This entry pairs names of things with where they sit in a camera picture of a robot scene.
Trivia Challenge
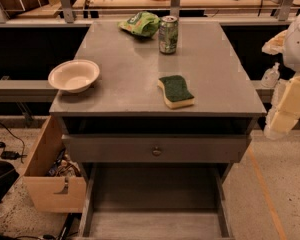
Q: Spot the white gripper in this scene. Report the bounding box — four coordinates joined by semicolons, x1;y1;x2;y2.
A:
262;14;300;140

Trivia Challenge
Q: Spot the green and yellow sponge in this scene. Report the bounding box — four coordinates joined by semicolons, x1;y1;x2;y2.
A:
158;75;195;109

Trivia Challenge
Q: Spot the white paper bowl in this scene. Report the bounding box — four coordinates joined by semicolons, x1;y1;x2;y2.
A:
48;59;100;93

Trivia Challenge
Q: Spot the white pump bottle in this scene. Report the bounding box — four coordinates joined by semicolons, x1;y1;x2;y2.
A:
261;62;280;88

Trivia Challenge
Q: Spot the green soda can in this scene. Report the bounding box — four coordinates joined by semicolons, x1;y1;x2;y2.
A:
159;15;178;54

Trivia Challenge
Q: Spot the grey drawer cabinet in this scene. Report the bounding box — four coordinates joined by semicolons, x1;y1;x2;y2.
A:
51;19;265;240

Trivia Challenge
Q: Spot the grey closed drawer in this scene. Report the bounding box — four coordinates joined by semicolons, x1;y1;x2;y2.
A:
62;135;251;163

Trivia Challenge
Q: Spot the green chip bag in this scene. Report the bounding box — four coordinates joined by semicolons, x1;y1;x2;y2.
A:
118;11;160;38

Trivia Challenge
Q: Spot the wooden box with clutter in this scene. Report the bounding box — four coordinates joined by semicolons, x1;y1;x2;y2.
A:
23;116;86;213

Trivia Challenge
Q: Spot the wooden workbench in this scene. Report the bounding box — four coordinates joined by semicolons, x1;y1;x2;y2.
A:
71;0;282;15

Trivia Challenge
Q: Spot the black power adapter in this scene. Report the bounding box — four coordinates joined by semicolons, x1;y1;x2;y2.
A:
0;151;20;160

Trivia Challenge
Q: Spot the black cable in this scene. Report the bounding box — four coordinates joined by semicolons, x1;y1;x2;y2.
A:
0;116;27;165

